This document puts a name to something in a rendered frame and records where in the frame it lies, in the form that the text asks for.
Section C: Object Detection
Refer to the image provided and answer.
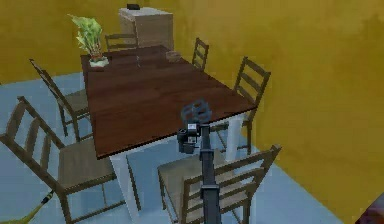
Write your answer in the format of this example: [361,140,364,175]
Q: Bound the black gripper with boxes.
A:
[180,98,213,125]

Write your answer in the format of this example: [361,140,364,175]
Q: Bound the brown wooden slat chair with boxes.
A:
[104,32,139,53]
[210,56,272,156]
[157,144,283,224]
[0,95,127,224]
[191,37,211,73]
[29,58,94,143]

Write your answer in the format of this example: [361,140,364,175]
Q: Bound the dark brown table white legs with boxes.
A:
[80,44,258,224]

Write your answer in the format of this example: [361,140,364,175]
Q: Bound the beige wooden cabinet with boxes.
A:
[118,6,175,52]

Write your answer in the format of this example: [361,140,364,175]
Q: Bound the green plant in white pot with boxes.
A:
[67,13,111,69]

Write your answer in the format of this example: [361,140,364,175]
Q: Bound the yellow green long stalk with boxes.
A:
[0,190,55,224]

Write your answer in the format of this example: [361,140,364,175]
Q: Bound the dark red furniture corner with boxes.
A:
[354,192,384,224]

